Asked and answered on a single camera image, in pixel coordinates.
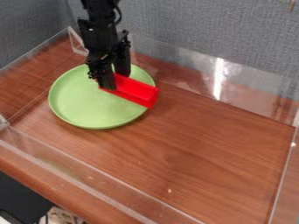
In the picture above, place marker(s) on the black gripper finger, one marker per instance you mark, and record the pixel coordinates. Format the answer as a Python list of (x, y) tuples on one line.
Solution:
[(123, 60), (100, 72)]

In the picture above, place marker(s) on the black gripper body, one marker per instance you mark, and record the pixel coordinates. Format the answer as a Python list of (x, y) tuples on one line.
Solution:
[(102, 39)]

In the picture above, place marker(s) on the red plastic block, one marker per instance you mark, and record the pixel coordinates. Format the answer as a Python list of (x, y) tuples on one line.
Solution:
[(135, 91)]

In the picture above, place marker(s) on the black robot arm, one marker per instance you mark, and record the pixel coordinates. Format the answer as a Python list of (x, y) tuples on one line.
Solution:
[(100, 9)]

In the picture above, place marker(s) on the green round plate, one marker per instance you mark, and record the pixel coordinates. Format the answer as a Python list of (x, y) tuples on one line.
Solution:
[(84, 106)]

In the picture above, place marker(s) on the black box under table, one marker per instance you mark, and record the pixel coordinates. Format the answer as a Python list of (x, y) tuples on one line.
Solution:
[(20, 201)]

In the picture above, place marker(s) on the clear acrylic enclosure wall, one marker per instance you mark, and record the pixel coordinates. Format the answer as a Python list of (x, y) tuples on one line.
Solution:
[(208, 158)]

